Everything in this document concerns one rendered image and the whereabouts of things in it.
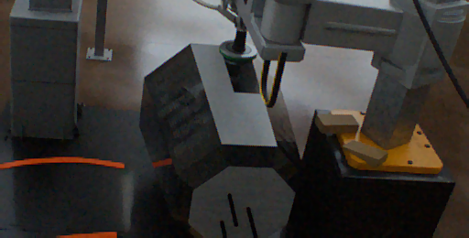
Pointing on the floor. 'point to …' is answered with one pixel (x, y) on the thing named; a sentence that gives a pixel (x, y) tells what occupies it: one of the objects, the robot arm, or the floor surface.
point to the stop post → (101, 22)
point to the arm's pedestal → (44, 70)
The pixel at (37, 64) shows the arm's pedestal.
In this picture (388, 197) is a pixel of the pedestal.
